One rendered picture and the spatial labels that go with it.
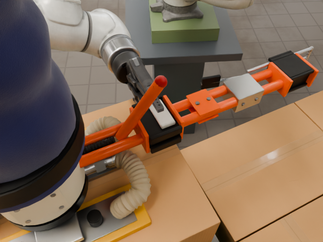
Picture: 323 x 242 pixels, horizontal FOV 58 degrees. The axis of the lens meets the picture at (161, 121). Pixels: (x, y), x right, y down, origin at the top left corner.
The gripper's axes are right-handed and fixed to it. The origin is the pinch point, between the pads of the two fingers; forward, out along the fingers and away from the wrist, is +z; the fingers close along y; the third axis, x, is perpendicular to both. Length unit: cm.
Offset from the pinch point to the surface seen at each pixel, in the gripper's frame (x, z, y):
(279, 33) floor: -173, -118, 105
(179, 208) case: 2.6, 13.9, 12.7
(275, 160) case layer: -50, 0, 53
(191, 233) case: 2.9, 19.6, 12.8
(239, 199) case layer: -28, 7, 53
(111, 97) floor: -14, -111, 106
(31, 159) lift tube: 22.8, 10.3, -16.5
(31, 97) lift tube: 19.8, 8.0, -24.1
